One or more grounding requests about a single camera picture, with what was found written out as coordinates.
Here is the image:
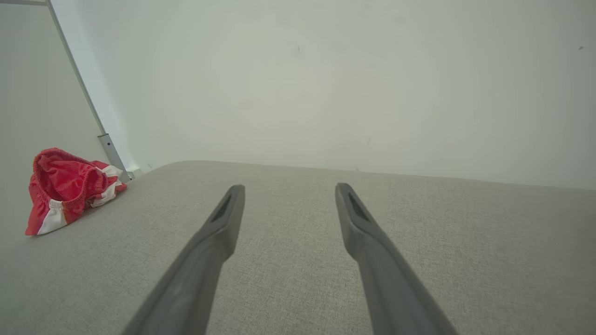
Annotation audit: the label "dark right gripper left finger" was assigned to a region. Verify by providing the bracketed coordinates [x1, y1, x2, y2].
[122, 185, 246, 335]

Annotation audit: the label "red shorts with white stripe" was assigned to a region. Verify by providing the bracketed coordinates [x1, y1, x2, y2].
[26, 148, 128, 236]

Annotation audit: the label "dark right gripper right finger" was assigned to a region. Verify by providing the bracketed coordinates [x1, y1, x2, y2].
[335, 183, 459, 335]

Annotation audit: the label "grey metal pole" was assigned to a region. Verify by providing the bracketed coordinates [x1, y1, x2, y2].
[46, 0, 136, 183]

